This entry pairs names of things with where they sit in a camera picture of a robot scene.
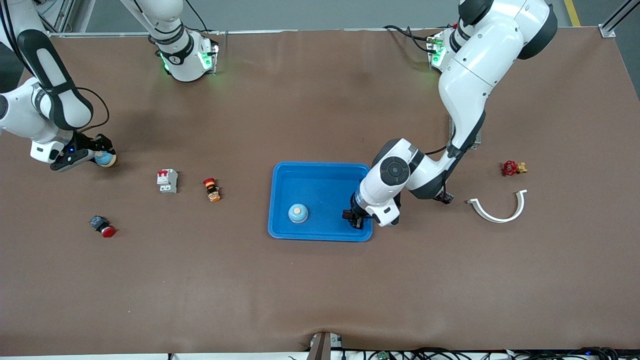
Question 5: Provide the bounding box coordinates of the blue plastic tray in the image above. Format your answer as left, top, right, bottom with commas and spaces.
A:
267, 161, 374, 243

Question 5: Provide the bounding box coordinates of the red mushroom push button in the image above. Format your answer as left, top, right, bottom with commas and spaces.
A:
89, 215, 117, 238

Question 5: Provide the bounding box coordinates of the white red circuit breaker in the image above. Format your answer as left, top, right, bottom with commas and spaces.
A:
156, 168, 179, 194

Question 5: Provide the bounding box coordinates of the white half-round pipe clamp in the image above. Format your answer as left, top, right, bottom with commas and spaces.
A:
466, 189, 528, 224

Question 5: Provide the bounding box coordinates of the base connector box green light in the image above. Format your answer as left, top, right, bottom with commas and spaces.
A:
426, 34, 446, 69
198, 42, 220, 76

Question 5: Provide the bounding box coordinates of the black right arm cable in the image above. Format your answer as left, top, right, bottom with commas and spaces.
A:
75, 86, 111, 135

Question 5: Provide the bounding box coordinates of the silver table edge rail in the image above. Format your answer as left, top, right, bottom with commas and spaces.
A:
50, 29, 301, 39

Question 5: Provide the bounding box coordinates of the orange red emergency stop switch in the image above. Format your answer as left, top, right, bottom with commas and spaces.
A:
202, 177, 222, 203

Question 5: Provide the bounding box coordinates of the grey metal mount bracket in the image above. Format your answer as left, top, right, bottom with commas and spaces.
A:
306, 331, 344, 360

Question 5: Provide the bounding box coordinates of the aluminium frame profile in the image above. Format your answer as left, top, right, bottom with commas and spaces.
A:
35, 0, 78, 36
599, 0, 640, 39

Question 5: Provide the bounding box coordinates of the black base cable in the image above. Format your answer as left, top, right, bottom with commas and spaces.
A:
383, 24, 433, 53

